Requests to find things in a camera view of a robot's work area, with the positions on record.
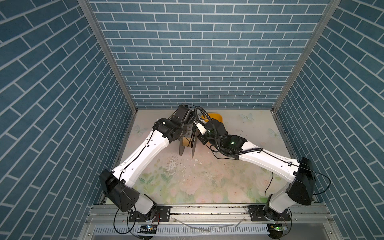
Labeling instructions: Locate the aluminium corner post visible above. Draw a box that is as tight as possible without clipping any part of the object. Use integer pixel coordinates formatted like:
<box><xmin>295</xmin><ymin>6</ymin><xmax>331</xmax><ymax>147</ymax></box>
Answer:
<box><xmin>78</xmin><ymin>0</ymin><xmax>138</xmax><ymax>114</ymax></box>
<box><xmin>272</xmin><ymin>0</ymin><xmax>341</xmax><ymax>114</ymax></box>

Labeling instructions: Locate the yellow plastic bin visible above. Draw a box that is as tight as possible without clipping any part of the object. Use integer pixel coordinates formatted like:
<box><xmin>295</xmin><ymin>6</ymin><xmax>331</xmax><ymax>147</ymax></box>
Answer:
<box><xmin>208</xmin><ymin>113</ymin><xmax>223</xmax><ymax>123</ymax></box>

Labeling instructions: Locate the aluminium front rail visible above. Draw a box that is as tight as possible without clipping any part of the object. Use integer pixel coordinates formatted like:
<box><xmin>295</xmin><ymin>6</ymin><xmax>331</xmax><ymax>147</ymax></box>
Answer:
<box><xmin>80</xmin><ymin>203</ymin><xmax>342</xmax><ymax>240</ymax></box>

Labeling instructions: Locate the dark grey perforated spool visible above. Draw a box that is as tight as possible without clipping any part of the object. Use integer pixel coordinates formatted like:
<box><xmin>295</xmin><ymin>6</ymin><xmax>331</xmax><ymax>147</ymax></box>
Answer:
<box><xmin>179</xmin><ymin>124</ymin><xmax>197</xmax><ymax>158</ymax></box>

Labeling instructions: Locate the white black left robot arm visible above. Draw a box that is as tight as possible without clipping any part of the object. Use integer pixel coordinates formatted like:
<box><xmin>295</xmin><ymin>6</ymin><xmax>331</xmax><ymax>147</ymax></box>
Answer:
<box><xmin>100</xmin><ymin>105</ymin><xmax>194</xmax><ymax>221</ymax></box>

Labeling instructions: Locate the aluminium corner post right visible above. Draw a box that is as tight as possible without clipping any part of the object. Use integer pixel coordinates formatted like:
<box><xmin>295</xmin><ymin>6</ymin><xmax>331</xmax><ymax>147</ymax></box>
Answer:
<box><xmin>272</xmin><ymin>0</ymin><xmax>341</xmax><ymax>114</ymax></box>

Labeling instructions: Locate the aluminium corner post left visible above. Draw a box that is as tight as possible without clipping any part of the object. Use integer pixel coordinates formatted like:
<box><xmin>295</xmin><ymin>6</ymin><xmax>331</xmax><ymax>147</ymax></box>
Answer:
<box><xmin>78</xmin><ymin>0</ymin><xmax>138</xmax><ymax>114</ymax></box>

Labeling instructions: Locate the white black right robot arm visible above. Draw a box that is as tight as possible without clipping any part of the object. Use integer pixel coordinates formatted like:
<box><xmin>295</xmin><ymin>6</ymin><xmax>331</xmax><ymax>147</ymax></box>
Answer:
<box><xmin>194</xmin><ymin>106</ymin><xmax>316</xmax><ymax>221</ymax></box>

